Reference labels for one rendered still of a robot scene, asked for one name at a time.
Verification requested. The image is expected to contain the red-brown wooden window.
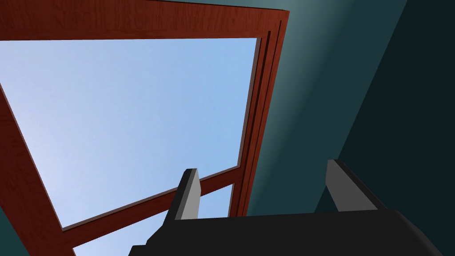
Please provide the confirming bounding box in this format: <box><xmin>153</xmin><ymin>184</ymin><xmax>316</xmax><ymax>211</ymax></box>
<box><xmin>0</xmin><ymin>0</ymin><xmax>290</xmax><ymax>256</ymax></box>

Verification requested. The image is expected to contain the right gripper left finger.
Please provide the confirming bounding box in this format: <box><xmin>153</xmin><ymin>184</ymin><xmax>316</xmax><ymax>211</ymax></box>
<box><xmin>164</xmin><ymin>168</ymin><xmax>201</xmax><ymax>222</ymax></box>

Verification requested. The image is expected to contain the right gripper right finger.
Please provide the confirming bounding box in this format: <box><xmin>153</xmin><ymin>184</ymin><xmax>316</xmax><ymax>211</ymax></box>
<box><xmin>325</xmin><ymin>159</ymin><xmax>387</xmax><ymax>212</ymax></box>

